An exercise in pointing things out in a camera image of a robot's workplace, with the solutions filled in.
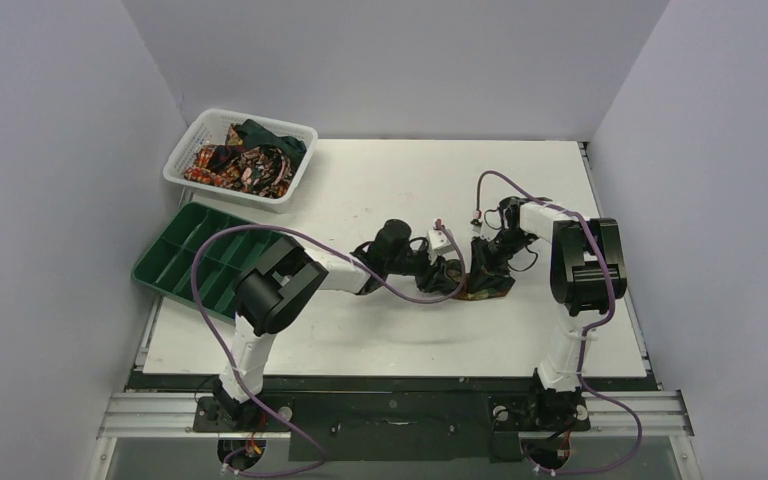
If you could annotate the green compartment tray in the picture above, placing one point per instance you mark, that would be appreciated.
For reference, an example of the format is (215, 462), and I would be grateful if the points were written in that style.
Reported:
(166, 265)

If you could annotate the dark green tie in basket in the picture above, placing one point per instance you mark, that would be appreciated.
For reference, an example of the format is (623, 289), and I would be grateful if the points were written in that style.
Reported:
(251, 134)

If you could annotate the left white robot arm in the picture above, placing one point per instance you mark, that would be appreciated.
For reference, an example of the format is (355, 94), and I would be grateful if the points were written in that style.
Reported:
(270, 294)

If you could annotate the white plastic basket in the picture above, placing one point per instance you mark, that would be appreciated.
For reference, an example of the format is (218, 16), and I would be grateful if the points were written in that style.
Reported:
(211, 127)

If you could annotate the red patterned ties pile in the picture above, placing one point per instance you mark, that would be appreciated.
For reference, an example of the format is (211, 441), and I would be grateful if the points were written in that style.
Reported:
(263, 171)

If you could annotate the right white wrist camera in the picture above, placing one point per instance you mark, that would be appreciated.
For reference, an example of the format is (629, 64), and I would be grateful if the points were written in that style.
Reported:
(477, 222)

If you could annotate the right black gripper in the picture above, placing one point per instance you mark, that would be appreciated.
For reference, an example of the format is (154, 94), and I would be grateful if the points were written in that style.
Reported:
(485, 254)

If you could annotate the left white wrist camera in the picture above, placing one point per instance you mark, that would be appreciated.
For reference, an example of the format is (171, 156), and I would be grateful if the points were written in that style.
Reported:
(440, 241)

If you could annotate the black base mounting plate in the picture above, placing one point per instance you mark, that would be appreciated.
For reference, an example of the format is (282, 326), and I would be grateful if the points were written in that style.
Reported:
(382, 419)

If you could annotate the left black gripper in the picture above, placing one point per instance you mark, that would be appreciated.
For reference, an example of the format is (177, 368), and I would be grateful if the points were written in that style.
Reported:
(433, 276)

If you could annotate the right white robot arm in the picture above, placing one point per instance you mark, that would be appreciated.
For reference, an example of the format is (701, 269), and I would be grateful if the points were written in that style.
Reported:
(587, 277)

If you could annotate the orange green patterned tie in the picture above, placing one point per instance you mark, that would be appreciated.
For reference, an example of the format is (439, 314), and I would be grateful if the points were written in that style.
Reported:
(481, 284)

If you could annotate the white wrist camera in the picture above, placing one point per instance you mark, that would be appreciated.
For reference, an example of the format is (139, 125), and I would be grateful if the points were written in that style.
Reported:
(477, 222)
(440, 241)

